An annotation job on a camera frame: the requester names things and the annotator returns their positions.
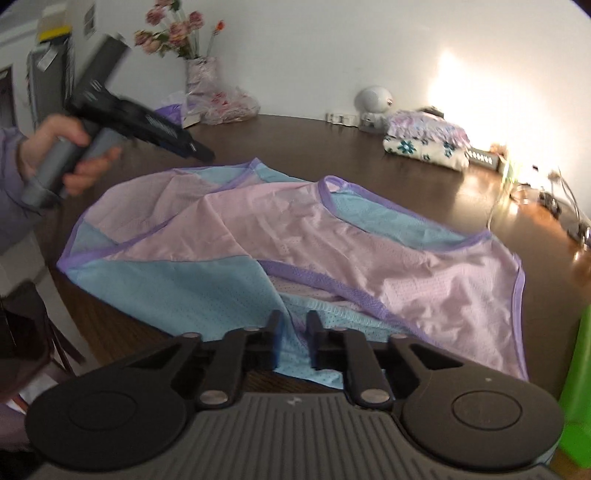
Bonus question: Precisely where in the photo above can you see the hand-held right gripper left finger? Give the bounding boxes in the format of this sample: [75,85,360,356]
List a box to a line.
[122,309,284,411]

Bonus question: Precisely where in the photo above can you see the grey cabinet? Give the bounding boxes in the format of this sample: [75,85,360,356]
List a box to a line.
[25,44,77,126]

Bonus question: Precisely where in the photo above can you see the white round camera device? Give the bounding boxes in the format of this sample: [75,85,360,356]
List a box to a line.
[355,85,394,134]

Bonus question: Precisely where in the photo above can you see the green plastic object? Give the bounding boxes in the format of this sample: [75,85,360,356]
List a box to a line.
[556,305,591,463]

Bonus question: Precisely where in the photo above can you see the clear red-printed plastic bag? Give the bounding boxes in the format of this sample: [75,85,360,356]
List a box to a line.
[182,90,260,126]

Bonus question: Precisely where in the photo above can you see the person's left hand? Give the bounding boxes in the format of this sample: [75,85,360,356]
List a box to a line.
[18,114,123,199]

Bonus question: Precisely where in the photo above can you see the white yellow box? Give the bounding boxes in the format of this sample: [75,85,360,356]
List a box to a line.
[37,4,75,45]

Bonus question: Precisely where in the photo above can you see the black cable with adapter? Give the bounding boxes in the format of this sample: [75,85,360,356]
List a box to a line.
[538,191,562,216]

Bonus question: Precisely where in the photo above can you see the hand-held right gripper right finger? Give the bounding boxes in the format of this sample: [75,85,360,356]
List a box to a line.
[306,310,465,409]

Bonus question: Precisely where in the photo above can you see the artificial pink flowers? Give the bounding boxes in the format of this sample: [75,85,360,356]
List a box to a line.
[134,0,225,60]

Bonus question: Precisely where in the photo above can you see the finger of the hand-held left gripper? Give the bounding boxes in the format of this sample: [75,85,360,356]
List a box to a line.
[178,130,216,163]

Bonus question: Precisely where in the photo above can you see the purple tissue pack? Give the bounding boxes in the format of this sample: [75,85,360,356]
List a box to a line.
[154,104,202,130]

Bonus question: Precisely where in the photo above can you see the folded purple floral frilled cloth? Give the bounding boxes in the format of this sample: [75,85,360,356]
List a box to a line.
[388,110,471,149]

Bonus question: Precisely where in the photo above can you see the pink blue purple mesh garment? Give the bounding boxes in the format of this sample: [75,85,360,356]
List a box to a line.
[56,158,529,384]

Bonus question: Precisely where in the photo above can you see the folded white teal-flower cloth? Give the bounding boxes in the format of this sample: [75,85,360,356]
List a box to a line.
[382,134,469,172]

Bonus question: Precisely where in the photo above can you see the patterned flower vase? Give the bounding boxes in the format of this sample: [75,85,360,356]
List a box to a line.
[185,56,222,100]

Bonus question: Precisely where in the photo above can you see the white green box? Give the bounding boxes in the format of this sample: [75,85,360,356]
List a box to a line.
[466,147,502,169]

